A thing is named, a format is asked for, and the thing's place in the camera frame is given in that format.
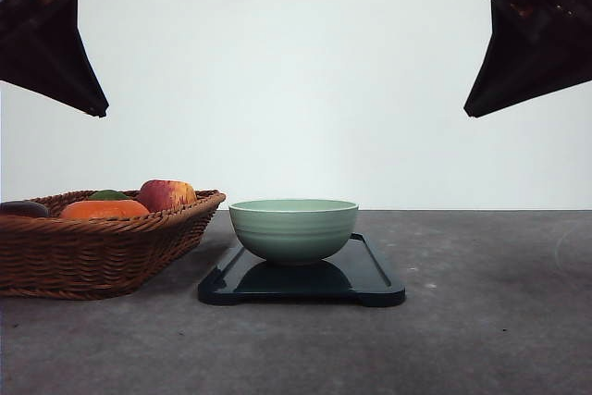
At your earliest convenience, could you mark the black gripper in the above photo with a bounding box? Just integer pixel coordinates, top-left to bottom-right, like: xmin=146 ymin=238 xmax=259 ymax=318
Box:
xmin=464 ymin=0 xmax=592 ymax=117
xmin=0 ymin=0 xmax=109 ymax=117

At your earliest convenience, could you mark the green ceramic bowl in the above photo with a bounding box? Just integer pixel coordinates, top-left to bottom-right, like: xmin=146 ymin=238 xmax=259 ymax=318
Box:
xmin=228 ymin=198 xmax=359 ymax=263

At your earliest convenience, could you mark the brown wicker basket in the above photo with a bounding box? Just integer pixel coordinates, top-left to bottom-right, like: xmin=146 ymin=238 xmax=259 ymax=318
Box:
xmin=0 ymin=190 xmax=227 ymax=300

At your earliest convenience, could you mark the green avocado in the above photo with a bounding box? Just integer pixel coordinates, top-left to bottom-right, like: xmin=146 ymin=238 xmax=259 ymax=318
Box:
xmin=88 ymin=190 xmax=129 ymax=201

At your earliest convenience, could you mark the dark purple fruit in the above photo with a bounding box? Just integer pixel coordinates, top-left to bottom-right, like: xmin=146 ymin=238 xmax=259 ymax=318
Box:
xmin=0 ymin=201 xmax=51 ymax=218

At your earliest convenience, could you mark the orange mandarin fruit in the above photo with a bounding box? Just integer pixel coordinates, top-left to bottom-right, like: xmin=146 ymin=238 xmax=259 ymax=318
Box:
xmin=60 ymin=200 xmax=150 ymax=219

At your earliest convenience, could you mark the red yellow apple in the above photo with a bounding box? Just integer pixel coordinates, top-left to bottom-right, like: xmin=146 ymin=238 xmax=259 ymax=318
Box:
xmin=138 ymin=179 xmax=197 ymax=213

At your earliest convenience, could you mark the black rectangular tray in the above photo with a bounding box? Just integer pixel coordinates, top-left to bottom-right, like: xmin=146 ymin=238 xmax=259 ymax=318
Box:
xmin=198 ymin=233 xmax=406 ymax=306

